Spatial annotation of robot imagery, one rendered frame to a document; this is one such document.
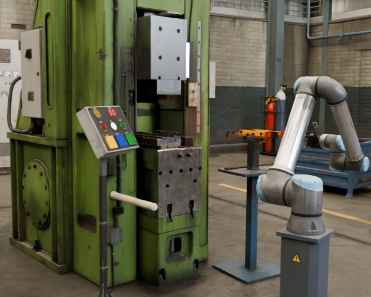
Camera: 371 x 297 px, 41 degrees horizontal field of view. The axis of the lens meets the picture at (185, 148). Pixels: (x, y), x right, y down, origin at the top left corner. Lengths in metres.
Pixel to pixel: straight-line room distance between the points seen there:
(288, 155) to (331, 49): 9.67
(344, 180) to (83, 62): 4.09
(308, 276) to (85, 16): 2.18
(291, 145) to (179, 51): 1.11
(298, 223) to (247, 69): 9.04
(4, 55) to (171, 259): 5.56
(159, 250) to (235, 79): 8.16
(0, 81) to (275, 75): 6.02
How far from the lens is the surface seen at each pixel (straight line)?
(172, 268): 3.44
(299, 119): 2.70
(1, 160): 8.36
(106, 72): 3.18
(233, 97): 11.13
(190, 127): 3.59
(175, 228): 3.36
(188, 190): 3.37
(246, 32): 11.42
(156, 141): 3.23
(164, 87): 3.25
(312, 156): 6.87
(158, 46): 3.24
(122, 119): 2.97
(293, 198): 2.50
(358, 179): 6.71
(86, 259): 3.56
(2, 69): 8.31
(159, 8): 3.46
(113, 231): 3.25
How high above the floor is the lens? 1.27
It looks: 6 degrees down
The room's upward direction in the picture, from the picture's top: straight up
